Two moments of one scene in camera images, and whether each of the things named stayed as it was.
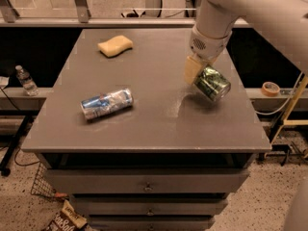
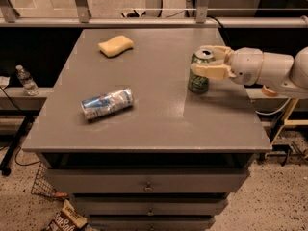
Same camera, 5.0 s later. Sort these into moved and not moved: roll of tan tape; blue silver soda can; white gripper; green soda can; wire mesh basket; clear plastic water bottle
Moved: green soda can; white gripper
Not moved: blue silver soda can; wire mesh basket; roll of tan tape; clear plastic water bottle
